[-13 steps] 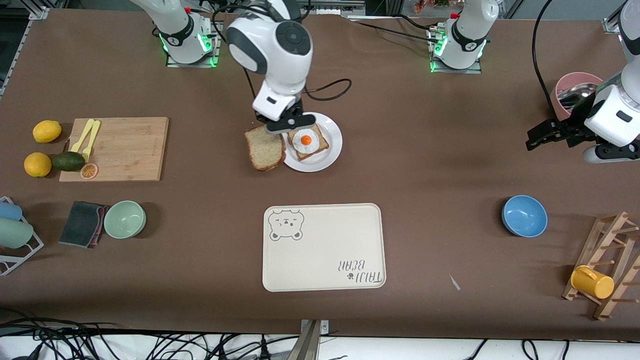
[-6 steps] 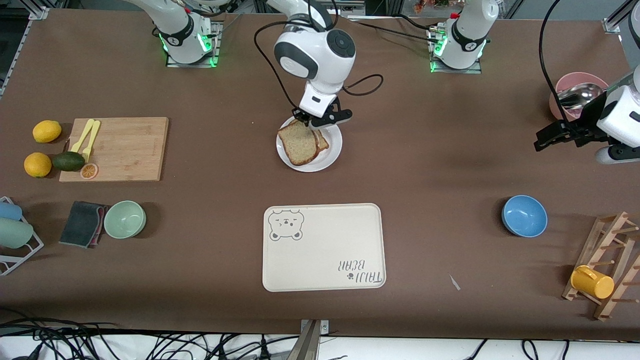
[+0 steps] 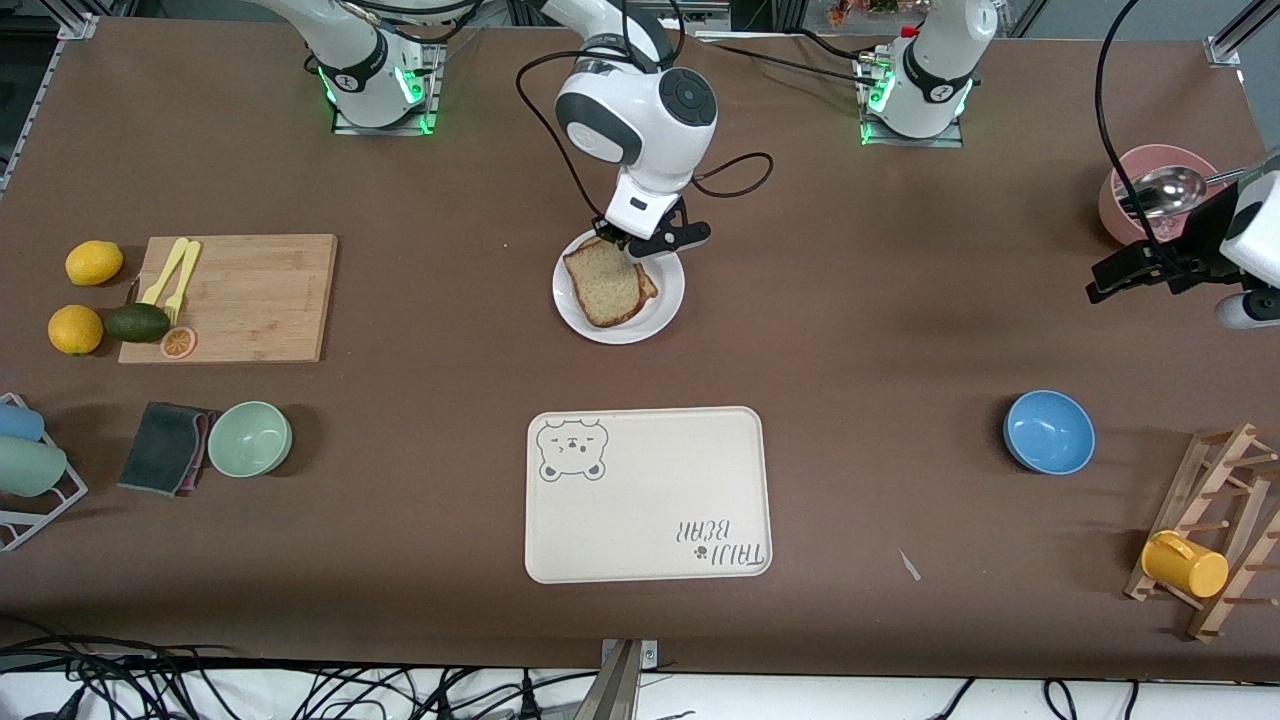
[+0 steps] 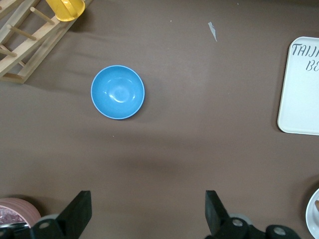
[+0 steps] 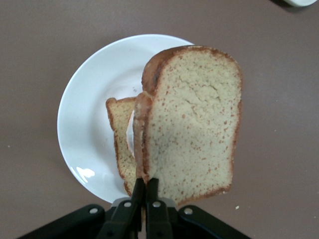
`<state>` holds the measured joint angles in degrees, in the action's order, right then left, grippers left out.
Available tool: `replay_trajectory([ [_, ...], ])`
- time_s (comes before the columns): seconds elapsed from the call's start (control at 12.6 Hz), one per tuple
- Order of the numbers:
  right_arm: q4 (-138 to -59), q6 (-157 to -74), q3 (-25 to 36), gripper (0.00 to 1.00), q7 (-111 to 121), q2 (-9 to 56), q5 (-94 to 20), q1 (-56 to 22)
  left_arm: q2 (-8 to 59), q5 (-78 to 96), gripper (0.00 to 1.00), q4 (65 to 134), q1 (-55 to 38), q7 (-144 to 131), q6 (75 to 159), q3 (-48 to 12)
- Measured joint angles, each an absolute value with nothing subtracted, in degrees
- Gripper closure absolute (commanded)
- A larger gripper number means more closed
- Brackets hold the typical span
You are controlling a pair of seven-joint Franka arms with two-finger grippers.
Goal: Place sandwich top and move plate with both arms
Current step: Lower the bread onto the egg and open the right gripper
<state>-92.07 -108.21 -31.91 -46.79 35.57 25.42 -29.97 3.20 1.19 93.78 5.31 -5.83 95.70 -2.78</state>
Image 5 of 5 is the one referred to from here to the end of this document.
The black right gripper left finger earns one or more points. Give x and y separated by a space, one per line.
124 219

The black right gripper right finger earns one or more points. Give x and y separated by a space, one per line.
159 219

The plain bread slice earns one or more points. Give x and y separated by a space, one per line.
194 124

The white round plate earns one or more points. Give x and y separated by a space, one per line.
87 112

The fried egg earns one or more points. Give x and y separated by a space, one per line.
130 137

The bread slice under egg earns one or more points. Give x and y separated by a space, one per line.
122 124

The cream tray with bear print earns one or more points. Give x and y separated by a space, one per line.
296 2

